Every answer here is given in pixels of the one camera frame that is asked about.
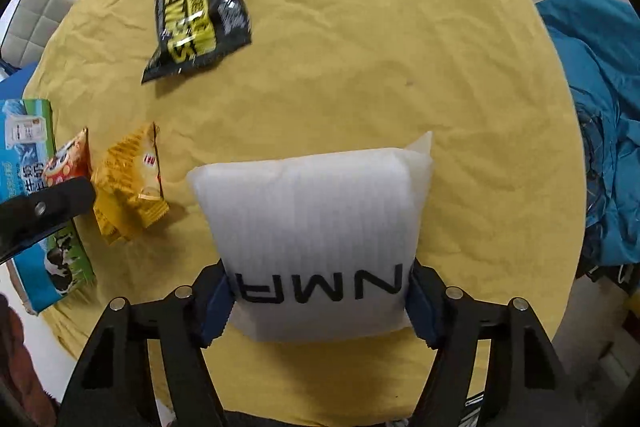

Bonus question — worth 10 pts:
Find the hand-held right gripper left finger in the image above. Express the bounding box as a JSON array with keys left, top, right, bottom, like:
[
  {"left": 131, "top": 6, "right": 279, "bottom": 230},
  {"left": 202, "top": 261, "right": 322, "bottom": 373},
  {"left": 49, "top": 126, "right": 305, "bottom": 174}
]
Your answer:
[{"left": 56, "top": 258, "right": 236, "bottom": 427}]

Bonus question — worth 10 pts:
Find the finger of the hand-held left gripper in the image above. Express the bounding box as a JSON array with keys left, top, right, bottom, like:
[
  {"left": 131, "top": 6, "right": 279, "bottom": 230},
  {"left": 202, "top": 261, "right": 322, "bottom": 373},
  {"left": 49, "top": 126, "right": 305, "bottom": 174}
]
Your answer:
[{"left": 0, "top": 177, "right": 96, "bottom": 264}]

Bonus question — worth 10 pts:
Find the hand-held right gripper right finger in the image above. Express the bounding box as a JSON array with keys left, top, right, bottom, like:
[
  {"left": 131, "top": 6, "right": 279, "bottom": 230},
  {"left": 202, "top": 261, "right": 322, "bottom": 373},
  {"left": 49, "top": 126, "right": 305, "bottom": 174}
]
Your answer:
[{"left": 406, "top": 258, "right": 584, "bottom": 427}]

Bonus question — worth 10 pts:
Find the blue and green milk carton box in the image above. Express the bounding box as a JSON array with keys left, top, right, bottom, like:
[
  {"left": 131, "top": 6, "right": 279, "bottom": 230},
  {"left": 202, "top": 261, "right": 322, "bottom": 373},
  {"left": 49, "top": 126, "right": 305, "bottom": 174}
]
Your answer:
[{"left": 0, "top": 99, "right": 97, "bottom": 317}]

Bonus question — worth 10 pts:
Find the orange snack packet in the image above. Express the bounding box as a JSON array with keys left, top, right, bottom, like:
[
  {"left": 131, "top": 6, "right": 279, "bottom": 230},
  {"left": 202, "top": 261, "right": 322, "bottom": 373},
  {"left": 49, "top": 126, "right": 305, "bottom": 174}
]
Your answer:
[{"left": 41, "top": 127, "right": 92, "bottom": 188}]

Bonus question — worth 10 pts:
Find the yellow snack packet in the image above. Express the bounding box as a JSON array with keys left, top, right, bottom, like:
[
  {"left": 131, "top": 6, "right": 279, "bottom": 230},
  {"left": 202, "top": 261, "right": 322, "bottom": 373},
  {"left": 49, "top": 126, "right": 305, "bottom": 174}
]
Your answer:
[{"left": 90, "top": 122, "right": 170, "bottom": 247}]

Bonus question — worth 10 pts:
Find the white foam pouch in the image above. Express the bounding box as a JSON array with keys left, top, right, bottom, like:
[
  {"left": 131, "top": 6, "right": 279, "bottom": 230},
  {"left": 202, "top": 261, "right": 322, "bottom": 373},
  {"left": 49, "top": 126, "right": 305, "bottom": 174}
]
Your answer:
[{"left": 186, "top": 131, "right": 434, "bottom": 345}]

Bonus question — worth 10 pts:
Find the black and yellow wipes packet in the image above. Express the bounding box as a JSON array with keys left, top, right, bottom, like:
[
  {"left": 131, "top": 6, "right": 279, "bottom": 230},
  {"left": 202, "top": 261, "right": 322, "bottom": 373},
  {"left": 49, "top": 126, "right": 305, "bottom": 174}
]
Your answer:
[{"left": 141, "top": 0, "right": 252, "bottom": 84}]

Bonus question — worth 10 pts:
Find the brown cloth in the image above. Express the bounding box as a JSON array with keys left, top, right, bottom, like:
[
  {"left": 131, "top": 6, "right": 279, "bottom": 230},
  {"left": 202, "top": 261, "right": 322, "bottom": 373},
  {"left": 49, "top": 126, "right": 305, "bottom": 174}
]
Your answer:
[{"left": 0, "top": 294, "right": 58, "bottom": 427}]

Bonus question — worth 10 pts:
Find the blue jacket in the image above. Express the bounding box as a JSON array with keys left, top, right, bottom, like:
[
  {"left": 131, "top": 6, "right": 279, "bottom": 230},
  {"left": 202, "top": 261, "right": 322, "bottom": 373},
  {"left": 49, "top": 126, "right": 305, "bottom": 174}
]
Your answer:
[{"left": 535, "top": 0, "right": 640, "bottom": 283}]

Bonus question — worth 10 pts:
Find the yellow tablecloth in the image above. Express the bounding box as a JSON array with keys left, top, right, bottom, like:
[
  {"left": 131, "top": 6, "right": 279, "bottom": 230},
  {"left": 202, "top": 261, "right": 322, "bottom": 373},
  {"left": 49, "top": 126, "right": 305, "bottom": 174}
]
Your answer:
[{"left": 24, "top": 0, "right": 587, "bottom": 427}]

